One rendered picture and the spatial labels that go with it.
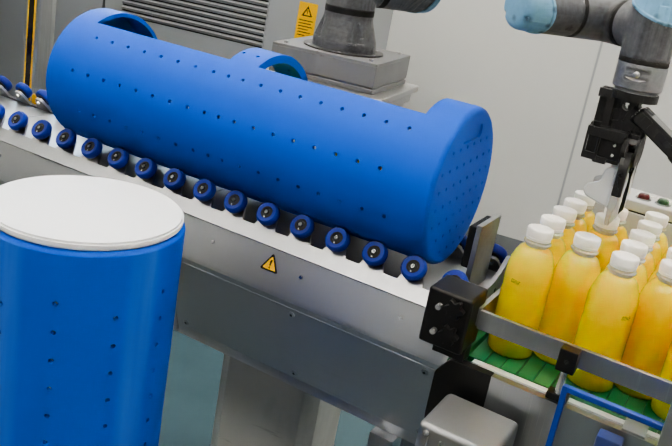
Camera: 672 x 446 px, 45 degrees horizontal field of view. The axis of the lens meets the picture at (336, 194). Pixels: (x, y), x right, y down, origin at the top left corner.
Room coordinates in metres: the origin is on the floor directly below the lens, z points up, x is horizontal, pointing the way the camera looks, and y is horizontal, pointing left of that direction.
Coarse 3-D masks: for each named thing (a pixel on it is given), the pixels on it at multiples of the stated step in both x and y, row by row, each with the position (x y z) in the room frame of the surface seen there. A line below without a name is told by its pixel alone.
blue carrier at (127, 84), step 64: (64, 64) 1.60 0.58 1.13; (128, 64) 1.54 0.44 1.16; (192, 64) 1.50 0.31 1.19; (256, 64) 1.48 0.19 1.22; (128, 128) 1.52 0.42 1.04; (192, 128) 1.44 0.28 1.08; (256, 128) 1.38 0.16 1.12; (320, 128) 1.34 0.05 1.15; (384, 128) 1.30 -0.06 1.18; (448, 128) 1.28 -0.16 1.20; (256, 192) 1.41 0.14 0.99; (320, 192) 1.32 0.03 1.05; (384, 192) 1.26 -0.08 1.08; (448, 192) 1.29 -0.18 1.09; (448, 256) 1.36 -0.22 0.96
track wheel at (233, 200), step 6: (234, 192) 1.44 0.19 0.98; (240, 192) 1.44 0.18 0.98; (228, 198) 1.43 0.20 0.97; (234, 198) 1.43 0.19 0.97; (240, 198) 1.43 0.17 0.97; (246, 198) 1.43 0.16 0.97; (228, 204) 1.43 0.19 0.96; (234, 204) 1.42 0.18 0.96; (240, 204) 1.42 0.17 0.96; (246, 204) 1.43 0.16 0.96; (228, 210) 1.42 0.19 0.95; (234, 210) 1.42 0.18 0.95; (240, 210) 1.42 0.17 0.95
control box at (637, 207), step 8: (632, 192) 1.51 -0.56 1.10; (632, 200) 1.45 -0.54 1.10; (640, 200) 1.46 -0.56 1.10; (648, 200) 1.46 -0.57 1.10; (656, 200) 1.48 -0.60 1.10; (600, 208) 1.47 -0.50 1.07; (632, 208) 1.45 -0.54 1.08; (640, 208) 1.44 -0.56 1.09; (648, 208) 1.44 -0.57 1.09; (656, 208) 1.43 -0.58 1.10; (664, 208) 1.43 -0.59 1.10; (632, 216) 1.45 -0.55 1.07; (640, 216) 1.44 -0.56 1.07; (632, 224) 1.44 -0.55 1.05; (664, 232) 1.42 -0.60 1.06
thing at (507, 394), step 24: (456, 360) 1.09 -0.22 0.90; (432, 384) 1.10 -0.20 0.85; (456, 384) 1.08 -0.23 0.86; (480, 384) 1.07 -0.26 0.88; (504, 384) 1.05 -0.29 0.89; (528, 384) 1.05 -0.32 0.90; (432, 408) 1.09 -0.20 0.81; (504, 408) 1.05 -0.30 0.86; (528, 408) 1.03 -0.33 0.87; (552, 408) 1.02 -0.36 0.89; (528, 432) 1.03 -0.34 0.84
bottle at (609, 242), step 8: (592, 232) 1.28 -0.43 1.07; (600, 232) 1.28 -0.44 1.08; (608, 232) 1.27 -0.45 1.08; (616, 232) 1.28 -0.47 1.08; (608, 240) 1.26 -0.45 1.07; (616, 240) 1.27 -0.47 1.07; (600, 248) 1.26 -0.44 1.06; (608, 248) 1.26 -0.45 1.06; (616, 248) 1.27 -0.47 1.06; (600, 256) 1.26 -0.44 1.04; (608, 256) 1.26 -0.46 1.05; (600, 264) 1.25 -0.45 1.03
